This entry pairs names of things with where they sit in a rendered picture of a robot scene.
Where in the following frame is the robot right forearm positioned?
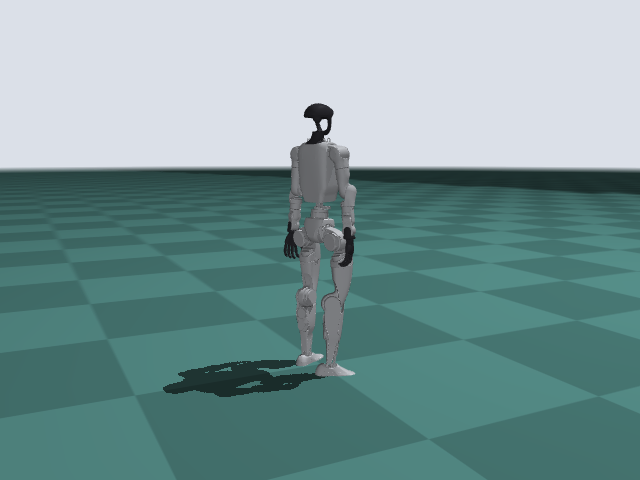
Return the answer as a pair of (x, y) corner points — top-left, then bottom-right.
(340, 185), (357, 236)

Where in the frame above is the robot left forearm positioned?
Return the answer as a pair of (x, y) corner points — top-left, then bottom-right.
(288, 191), (302, 230)

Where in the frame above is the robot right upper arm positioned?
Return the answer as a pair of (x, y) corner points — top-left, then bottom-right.
(328, 145), (357, 199)

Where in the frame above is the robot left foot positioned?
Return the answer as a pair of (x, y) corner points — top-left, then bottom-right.
(296, 351), (324, 366)

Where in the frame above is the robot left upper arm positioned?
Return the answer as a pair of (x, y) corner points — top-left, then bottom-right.
(290, 146), (303, 197)

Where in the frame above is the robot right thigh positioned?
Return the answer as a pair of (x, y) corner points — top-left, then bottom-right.
(321, 227), (353, 310)

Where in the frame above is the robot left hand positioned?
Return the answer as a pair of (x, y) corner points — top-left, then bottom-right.
(284, 221), (303, 259)

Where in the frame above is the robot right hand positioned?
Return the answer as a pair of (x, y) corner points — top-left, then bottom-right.
(338, 227), (355, 267)

